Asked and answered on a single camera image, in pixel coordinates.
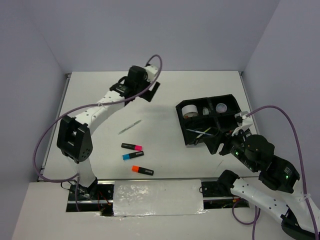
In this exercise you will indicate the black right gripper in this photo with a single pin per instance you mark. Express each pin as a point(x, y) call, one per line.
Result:
point(224, 150)

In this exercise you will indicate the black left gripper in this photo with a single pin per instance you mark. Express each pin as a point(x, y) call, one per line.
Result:
point(148, 96)

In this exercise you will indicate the green pen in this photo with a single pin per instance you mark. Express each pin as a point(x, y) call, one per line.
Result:
point(129, 127)

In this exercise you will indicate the yellow pen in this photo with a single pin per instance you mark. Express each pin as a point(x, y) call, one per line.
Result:
point(207, 130)

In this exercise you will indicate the clear paperclip jar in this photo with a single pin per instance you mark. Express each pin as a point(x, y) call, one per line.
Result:
point(221, 108)

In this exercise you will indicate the blue pen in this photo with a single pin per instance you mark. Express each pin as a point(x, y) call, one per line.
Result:
point(200, 132)

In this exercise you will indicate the large white tape roll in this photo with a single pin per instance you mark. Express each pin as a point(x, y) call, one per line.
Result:
point(189, 111)

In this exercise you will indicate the small clear tape roll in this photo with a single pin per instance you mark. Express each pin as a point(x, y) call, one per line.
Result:
point(205, 111)

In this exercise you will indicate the pink highlighter marker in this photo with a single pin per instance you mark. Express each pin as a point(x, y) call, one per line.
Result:
point(132, 146)

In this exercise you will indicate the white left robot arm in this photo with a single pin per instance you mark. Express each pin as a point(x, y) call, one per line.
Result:
point(75, 133)

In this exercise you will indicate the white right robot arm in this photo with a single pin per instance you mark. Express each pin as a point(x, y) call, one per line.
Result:
point(284, 197)

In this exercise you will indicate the black compartment organizer tray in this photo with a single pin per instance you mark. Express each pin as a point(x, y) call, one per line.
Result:
point(218, 122)

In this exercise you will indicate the blue highlighter marker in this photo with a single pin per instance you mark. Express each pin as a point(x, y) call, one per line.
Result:
point(132, 155)

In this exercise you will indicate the silver foil sheet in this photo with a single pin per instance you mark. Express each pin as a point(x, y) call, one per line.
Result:
point(157, 198)

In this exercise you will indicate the orange highlighter marker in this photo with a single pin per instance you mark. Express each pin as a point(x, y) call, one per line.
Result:
point(142, 170)

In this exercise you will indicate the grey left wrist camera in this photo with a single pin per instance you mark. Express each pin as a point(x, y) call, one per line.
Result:
point(152, 72)

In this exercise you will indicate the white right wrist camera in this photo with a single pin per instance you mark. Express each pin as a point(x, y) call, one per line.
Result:
point(243, 121)

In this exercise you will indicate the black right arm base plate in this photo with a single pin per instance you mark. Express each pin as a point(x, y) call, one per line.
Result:
point(217, 188)

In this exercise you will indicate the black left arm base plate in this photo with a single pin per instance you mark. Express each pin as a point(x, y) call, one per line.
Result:
point(102, 191)

